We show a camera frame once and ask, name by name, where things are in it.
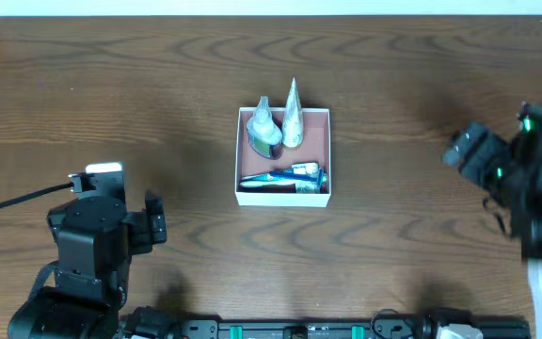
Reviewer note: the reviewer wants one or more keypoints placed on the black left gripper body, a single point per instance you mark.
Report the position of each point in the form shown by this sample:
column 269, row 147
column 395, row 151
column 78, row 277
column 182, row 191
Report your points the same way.
column 155, row 220

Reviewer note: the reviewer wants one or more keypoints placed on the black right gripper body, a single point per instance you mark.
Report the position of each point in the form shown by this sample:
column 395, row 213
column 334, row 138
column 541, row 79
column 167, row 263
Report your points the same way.
column 471, row 151

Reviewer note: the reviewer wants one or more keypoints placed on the blue disposable razor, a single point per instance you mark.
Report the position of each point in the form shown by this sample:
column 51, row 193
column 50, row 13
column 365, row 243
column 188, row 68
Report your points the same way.
column 317, row 178

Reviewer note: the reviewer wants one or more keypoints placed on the green white toothbrush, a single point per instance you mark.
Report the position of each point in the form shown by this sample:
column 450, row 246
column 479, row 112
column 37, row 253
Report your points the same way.
column 262, row 180

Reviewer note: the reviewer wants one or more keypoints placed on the red teal toothpaste tube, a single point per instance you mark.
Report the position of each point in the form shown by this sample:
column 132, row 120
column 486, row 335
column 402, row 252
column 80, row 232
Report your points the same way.
column 300, row 168

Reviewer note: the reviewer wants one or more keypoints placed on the green soap packet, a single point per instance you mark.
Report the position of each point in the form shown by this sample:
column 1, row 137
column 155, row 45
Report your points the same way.
column 307, row 188

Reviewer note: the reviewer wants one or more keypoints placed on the clear spray bottle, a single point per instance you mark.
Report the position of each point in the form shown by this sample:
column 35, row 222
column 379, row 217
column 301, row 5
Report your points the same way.
column 264, row 136

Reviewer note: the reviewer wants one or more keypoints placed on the white cream tube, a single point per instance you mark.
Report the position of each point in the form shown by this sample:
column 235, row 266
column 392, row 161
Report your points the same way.
column 292, row 124

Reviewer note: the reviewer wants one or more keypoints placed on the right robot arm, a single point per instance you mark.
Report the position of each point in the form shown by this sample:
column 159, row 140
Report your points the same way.
column 525, row 218

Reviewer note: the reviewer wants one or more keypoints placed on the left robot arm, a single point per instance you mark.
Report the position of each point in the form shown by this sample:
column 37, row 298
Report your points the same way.
column 80, row 294

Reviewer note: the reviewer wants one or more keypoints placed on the white open cardboard box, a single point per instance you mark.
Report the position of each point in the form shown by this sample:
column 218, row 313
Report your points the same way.
column 315, row 147

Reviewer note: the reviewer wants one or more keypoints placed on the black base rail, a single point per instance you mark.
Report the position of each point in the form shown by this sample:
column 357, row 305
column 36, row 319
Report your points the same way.
column 386, row 324

